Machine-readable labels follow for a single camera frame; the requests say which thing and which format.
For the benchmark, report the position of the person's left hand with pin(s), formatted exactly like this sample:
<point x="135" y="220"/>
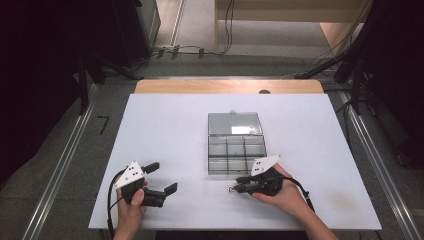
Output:
<point x="131" y="210"/>

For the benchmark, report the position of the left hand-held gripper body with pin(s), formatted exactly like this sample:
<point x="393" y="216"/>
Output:
<point x="130" y="175"/>

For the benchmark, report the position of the person's right hand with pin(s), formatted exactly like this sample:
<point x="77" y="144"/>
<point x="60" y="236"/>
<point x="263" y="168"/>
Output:
<point x="288" y="196"/>

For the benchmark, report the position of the small white red-edged item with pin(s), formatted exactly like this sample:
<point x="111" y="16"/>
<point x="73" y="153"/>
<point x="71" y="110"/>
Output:
<point x="231" y="189"/>

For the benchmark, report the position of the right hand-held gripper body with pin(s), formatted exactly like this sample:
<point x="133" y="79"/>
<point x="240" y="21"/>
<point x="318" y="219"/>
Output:
<point x="266" y="183"/>

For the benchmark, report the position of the wooden table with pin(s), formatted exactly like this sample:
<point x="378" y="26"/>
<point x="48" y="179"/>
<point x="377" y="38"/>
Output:
<point x="216" y="86"/>

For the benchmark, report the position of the metal floor rail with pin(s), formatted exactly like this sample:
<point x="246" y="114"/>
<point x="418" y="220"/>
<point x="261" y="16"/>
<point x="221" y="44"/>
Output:
<point x="376" y="160"/>
<point x="60" y="166"/>

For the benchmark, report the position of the clear grey compartment box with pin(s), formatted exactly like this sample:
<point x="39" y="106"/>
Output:
<point x="235" y="146"/>

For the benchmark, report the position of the black metal stand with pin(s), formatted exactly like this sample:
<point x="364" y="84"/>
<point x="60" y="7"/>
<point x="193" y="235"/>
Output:
<point x="100" y="66"/>
<point x="346" y="63"/>

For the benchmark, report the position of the black cabinet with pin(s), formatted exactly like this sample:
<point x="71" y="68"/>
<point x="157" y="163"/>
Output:
<point x="133" y="30"/>

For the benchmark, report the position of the wooden bench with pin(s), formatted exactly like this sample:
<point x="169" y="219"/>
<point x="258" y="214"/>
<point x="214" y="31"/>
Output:
<point x="283" y="15"/>

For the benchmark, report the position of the dark round object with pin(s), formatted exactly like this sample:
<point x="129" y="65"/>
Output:
<point x="264" y="91"/>

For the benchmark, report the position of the dark curtain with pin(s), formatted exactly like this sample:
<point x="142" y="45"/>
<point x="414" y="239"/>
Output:
<point x="36" y="83"/>
<point x="400" y="83"/>

